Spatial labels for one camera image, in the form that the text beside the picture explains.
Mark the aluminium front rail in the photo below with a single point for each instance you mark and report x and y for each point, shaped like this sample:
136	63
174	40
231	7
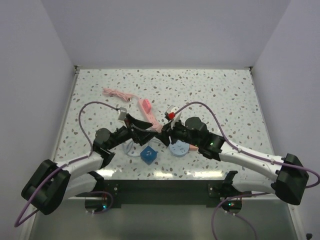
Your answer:
284	193

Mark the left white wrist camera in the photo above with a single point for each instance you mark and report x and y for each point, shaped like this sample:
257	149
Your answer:
122	112

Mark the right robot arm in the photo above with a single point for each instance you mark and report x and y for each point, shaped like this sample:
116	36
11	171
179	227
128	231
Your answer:
284	177

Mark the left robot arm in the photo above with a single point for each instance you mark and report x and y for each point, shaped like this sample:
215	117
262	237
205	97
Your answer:
54	182

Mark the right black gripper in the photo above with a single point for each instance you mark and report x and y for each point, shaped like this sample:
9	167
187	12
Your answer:
168	130

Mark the orange pink plug adapter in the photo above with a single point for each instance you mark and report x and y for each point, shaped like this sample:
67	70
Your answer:
193	148

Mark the blue round socket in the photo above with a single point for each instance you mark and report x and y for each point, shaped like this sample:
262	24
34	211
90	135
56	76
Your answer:
179	148

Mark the blue cube socket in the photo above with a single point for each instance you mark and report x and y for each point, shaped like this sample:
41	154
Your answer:
148	155

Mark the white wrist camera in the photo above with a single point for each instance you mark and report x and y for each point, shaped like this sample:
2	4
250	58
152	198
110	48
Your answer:
122	112
171	113

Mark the pink power strip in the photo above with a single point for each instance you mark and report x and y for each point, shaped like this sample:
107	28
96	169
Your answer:
143	104

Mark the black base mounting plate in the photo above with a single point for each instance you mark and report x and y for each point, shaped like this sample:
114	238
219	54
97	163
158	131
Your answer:
170	192

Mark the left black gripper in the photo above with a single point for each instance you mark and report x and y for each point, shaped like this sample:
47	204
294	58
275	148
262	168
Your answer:
141	137

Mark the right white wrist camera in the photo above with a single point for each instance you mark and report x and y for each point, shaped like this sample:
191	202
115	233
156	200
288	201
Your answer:
171	113

